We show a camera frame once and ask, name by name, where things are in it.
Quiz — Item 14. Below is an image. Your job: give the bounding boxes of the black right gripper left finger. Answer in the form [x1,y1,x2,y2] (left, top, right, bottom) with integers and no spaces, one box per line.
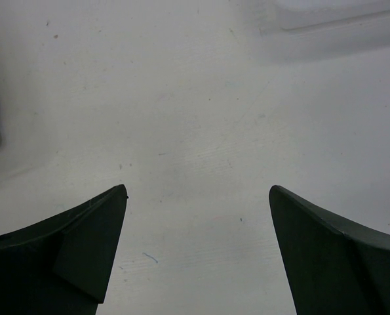
[0,184,128,314]

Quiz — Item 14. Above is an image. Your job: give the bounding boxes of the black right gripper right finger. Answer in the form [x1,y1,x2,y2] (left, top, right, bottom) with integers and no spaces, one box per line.
[269,186,390,314]

